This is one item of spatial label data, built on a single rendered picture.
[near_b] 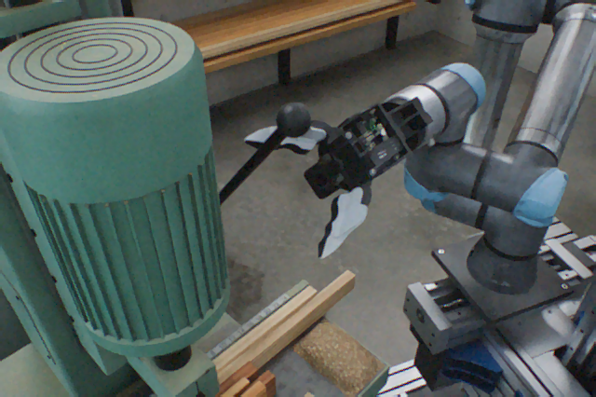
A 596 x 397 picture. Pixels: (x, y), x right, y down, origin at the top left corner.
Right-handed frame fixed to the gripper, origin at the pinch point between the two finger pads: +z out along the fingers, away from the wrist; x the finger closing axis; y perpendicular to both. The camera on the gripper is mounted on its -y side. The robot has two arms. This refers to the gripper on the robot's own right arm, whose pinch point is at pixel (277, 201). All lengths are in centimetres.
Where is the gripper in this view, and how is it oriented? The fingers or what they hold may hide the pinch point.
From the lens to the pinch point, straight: 57.2
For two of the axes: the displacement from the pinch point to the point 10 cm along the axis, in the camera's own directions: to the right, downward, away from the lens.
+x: 5.4, 8.4, -0.1
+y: 4.5, -3.0, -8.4
